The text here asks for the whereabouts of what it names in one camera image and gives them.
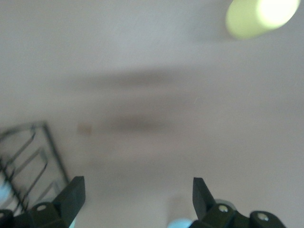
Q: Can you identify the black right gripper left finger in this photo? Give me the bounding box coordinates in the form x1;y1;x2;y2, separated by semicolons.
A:
28;176;86;228

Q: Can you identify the black wire cup holder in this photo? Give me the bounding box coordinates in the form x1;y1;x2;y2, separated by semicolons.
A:
0;121;72;214

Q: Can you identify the light blue plastic cup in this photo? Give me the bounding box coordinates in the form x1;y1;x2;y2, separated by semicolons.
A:
167;218;193;228

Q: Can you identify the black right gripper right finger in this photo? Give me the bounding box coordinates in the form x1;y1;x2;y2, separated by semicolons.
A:
191;177;238;228

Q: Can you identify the yellow plastic cup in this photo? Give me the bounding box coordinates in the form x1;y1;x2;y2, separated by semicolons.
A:
225;0;300;40

